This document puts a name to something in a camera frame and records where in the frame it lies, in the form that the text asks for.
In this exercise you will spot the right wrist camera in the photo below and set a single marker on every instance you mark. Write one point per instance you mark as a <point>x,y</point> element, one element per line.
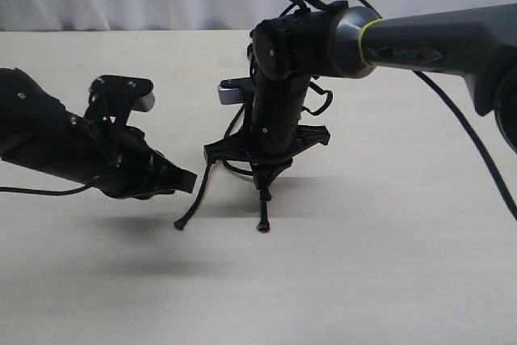
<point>234,91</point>

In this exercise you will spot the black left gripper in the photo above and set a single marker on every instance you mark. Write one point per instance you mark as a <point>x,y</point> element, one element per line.
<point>120,163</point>

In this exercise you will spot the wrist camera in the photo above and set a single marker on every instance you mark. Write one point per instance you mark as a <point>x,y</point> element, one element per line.
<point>113,97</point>
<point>234,91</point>

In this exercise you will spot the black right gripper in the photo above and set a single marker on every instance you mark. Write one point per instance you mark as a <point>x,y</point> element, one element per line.
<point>270,134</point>

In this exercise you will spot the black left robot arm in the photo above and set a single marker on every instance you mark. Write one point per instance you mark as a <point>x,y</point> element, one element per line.
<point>37,130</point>

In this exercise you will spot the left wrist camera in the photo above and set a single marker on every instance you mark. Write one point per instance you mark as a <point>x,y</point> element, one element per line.
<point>113,97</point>

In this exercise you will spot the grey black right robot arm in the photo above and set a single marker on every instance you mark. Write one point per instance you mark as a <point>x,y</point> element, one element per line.
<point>477,44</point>

